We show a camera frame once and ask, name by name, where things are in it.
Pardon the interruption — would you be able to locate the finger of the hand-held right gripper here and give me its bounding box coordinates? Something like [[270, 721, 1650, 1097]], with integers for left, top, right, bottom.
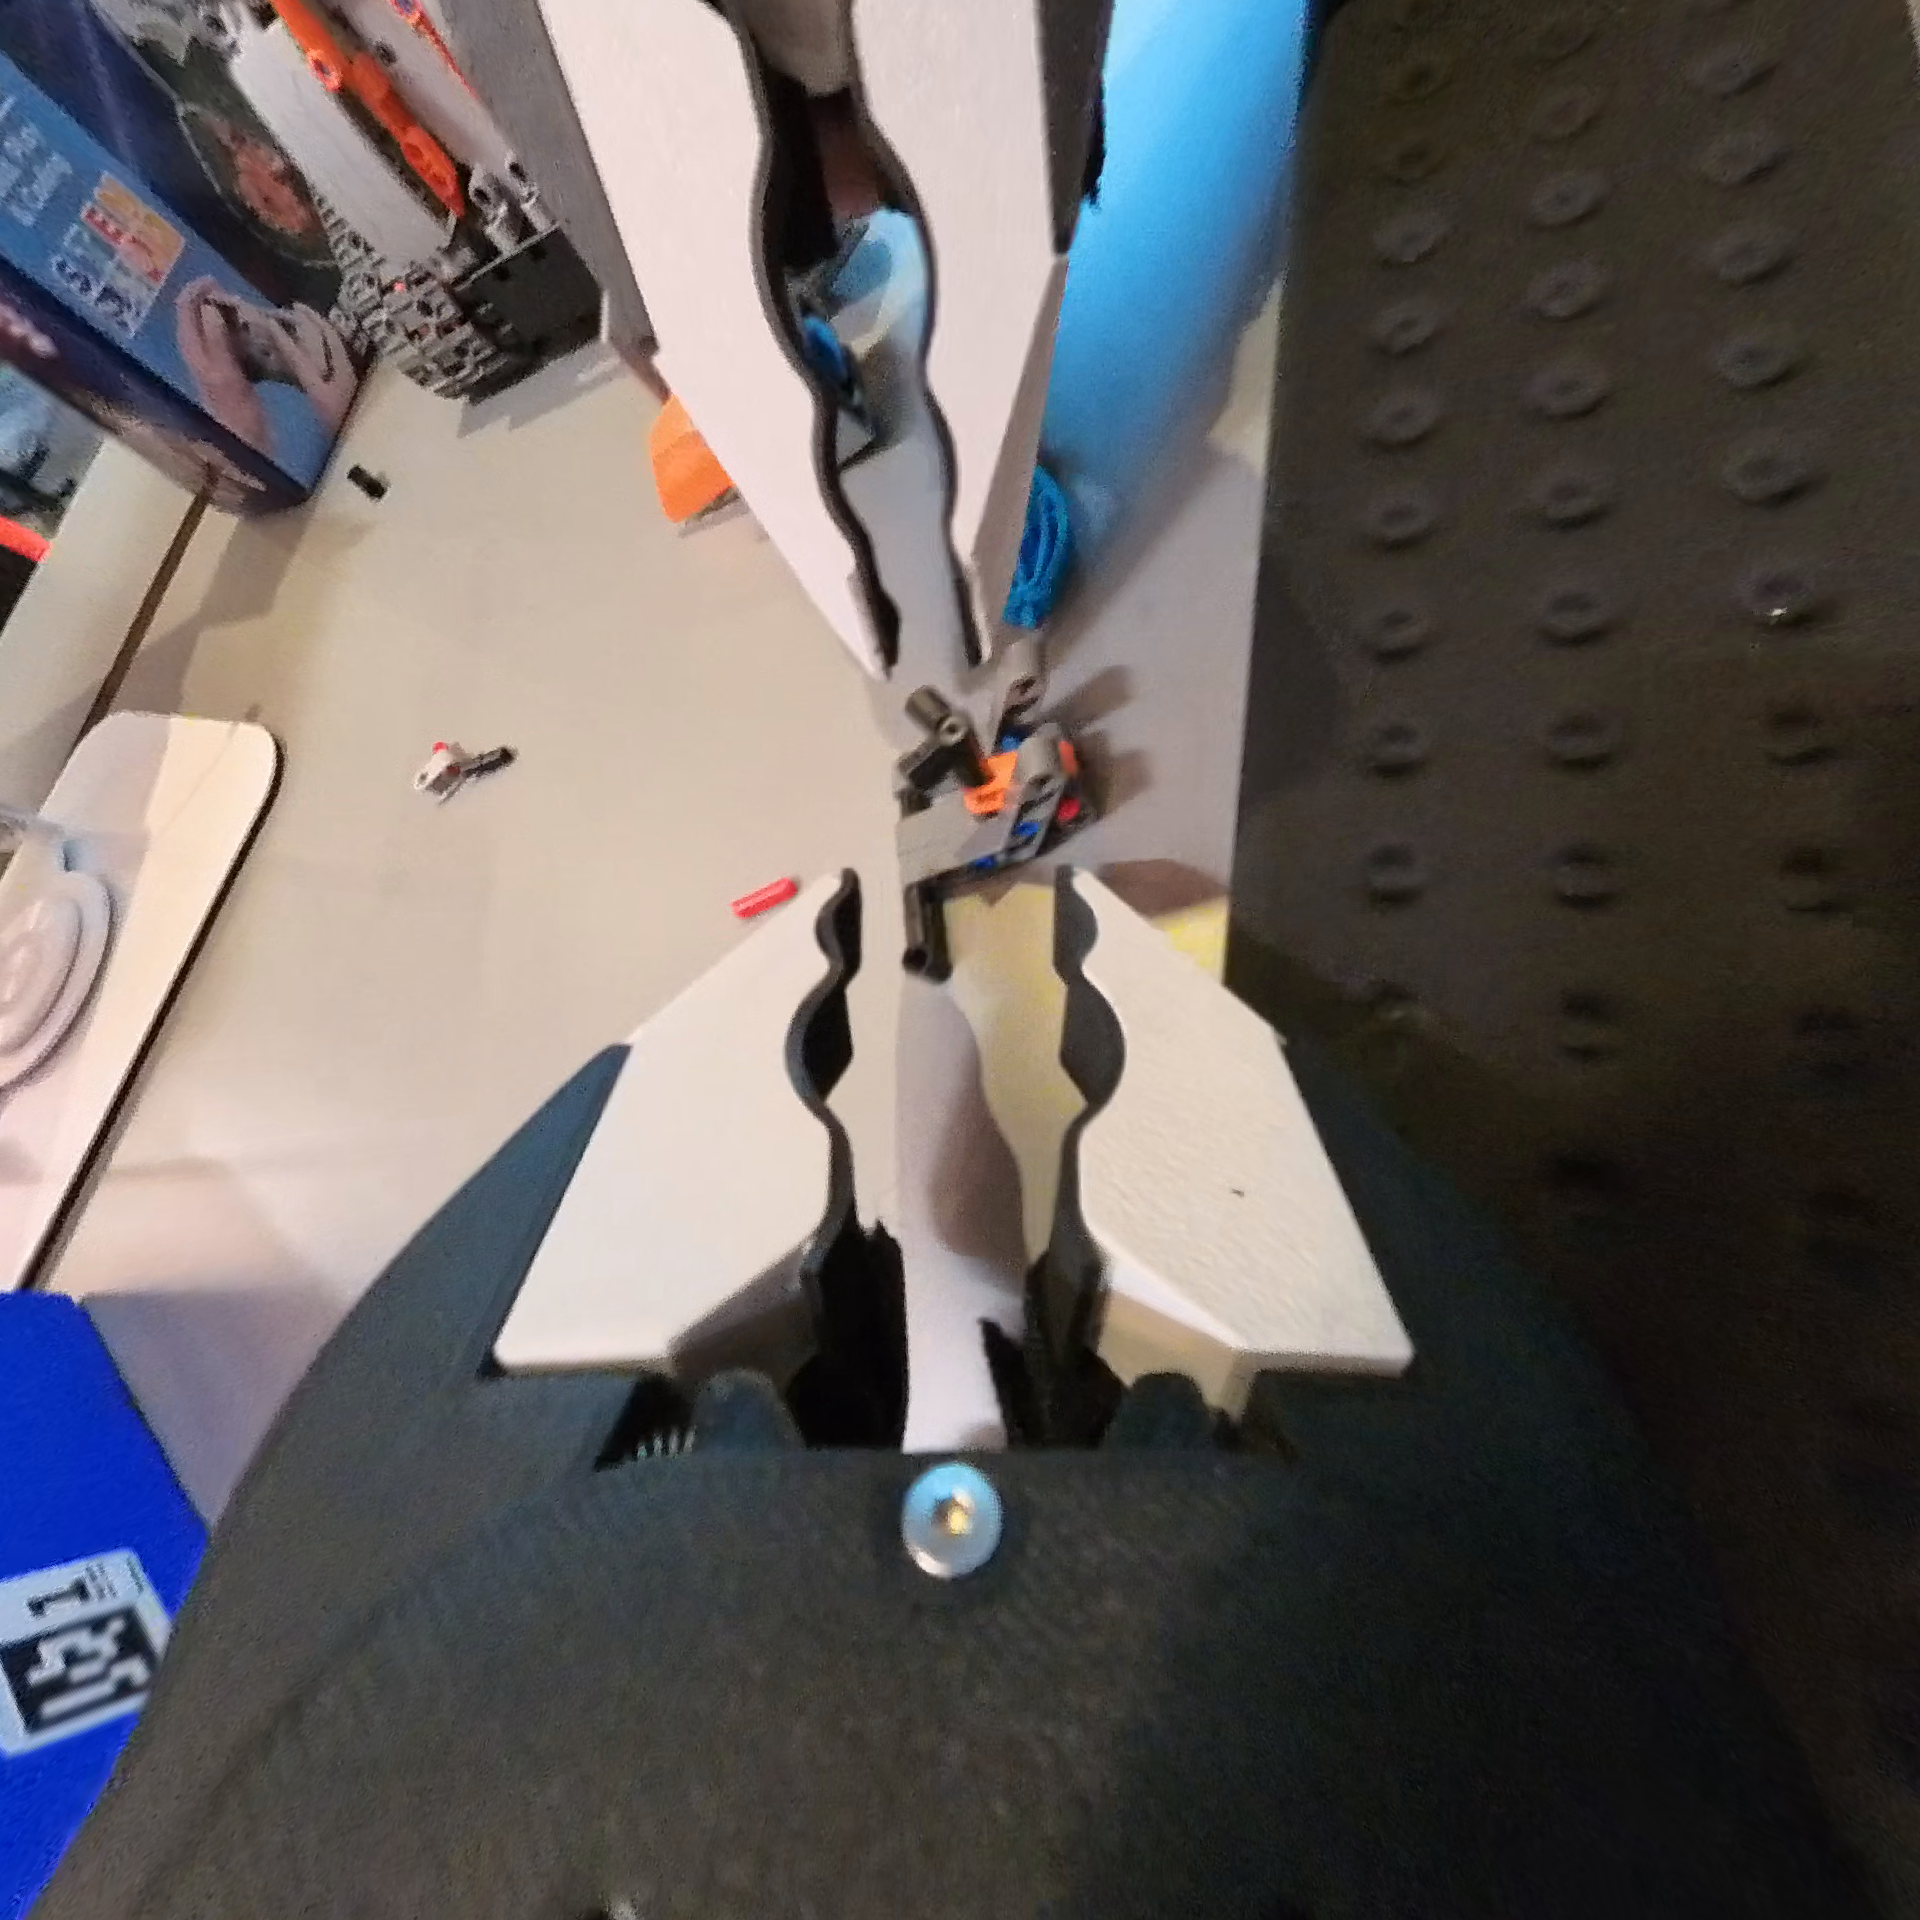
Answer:
[[537, 0, 902, 680], [852, 0, 1088, 664]]

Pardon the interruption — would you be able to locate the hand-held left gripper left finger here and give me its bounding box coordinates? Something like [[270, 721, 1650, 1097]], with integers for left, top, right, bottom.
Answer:
[[495, 865, 864, 1375]]

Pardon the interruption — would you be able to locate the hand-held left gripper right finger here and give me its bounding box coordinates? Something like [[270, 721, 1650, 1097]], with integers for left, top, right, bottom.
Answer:
[[1052, 864, 1412, 1375]]

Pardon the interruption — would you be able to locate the grey orange brick assembly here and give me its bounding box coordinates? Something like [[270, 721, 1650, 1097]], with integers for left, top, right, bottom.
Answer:
[[895, 680, 1085, 985]]

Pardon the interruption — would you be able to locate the grey tracked toy robot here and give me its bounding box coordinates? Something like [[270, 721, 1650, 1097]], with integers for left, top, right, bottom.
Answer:
[[224, 0, 607, 400]]

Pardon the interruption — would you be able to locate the light blue brick separator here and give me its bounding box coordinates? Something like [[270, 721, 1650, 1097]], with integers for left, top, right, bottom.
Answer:
[[998, 461, 1085, 632]]

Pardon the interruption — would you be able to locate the blue robot kit box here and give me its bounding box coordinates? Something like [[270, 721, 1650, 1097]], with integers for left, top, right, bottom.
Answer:
[[0, 0, 368, 514]]

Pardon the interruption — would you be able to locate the white stand base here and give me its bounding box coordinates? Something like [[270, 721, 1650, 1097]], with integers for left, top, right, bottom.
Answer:
[[0, 715, 280, 1291]]

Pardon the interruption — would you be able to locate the blue storage bin with tag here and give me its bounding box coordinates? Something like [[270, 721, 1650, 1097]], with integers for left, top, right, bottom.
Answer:
[[0, 1289, 213, 1920]]

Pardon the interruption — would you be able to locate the black dimpled mat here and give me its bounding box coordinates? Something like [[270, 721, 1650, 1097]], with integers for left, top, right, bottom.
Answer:
[[1230, 0, 1920, 1920]]

